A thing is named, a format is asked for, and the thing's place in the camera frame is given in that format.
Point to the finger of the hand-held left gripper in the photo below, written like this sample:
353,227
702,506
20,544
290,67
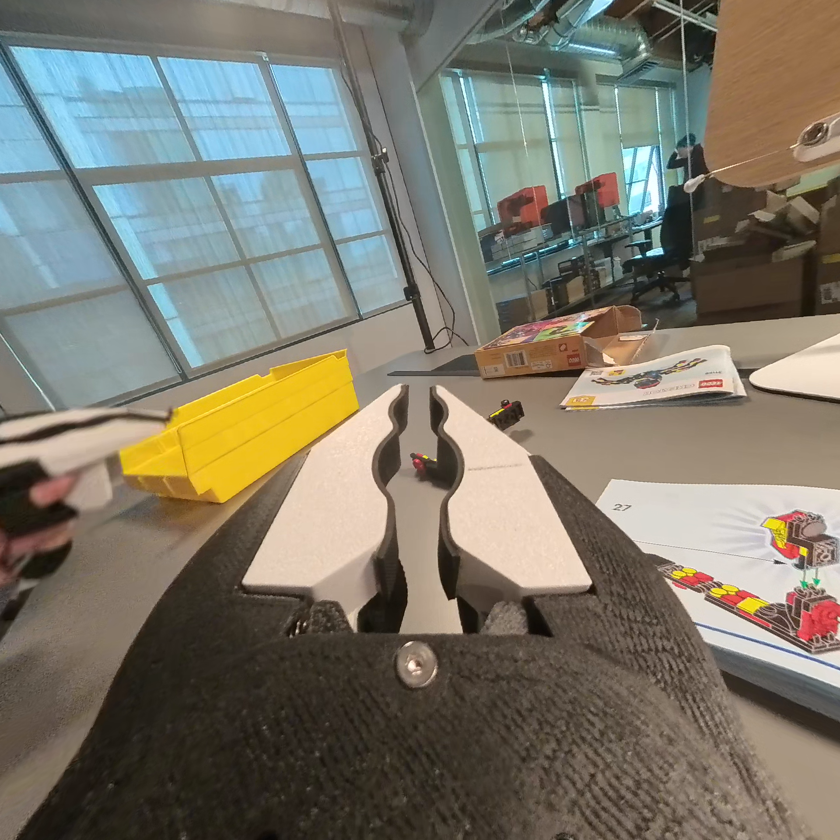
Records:
85,453
65,418

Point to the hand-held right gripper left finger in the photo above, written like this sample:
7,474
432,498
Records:
321,525

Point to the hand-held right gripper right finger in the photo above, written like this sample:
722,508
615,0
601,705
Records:
518,531

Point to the yellow plastic bin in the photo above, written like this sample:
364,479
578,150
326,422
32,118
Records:
249,433

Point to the black red yellow lego model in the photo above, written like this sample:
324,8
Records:
505,415

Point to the orange cardboard lego box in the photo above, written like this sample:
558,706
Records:
525,358

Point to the person's left hand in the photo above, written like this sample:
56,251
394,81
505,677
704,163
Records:
39,544

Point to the open instruction booklet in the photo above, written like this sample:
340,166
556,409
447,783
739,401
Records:
709,525

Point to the closed instruction booklet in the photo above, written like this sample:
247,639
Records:
656,387

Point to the large grid window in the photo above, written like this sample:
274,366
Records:
197,197

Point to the metal shelf rack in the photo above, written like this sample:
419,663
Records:
558,249

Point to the black stand pole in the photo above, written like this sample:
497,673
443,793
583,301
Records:
394,216

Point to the stack of cardboard boxes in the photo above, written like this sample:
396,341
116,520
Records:
741,282

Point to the wooden board on white stand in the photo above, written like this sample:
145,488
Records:
768,79

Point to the dark flat base plate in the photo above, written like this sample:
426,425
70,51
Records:
433,367

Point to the silver ventilation duct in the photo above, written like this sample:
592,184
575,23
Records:
590,36

